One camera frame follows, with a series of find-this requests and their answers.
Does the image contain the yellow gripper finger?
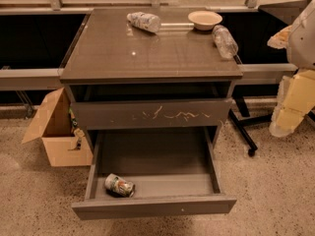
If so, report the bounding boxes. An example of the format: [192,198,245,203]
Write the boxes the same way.
[267,26,292,49]
[269,69,315,138]

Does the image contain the green silver 7up can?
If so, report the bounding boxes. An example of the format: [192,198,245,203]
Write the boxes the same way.
[104,173,135,198]

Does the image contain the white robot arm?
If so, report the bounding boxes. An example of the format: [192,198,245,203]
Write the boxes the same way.
[268,0,315,138]

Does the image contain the grey drawer cabinet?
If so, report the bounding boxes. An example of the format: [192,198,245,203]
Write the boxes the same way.
[59,7,244,221]

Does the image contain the open grey middle drawer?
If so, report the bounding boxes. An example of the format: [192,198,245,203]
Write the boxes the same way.
[72,127,236,220]

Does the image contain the closed grey top drawer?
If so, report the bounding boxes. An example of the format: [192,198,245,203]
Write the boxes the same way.
[72,99,231,130]

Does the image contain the black table stand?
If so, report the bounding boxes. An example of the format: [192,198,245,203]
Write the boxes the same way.
[228,0,315,157]

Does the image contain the clear crumpled plastic bottle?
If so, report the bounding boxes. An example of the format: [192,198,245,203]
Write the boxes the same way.
[212,25,238,59]

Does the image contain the beige bowl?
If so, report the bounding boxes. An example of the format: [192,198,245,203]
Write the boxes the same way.
[188,11,222,30]

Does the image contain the labelled plastic bottle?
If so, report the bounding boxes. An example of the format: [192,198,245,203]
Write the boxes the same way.
[127,12,160,33]

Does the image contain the items in cardboard box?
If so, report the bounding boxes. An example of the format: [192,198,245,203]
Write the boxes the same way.
[68,108,85,150]

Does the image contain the open cardboard box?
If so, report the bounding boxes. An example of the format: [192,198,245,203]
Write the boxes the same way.
[22,88,93,167]

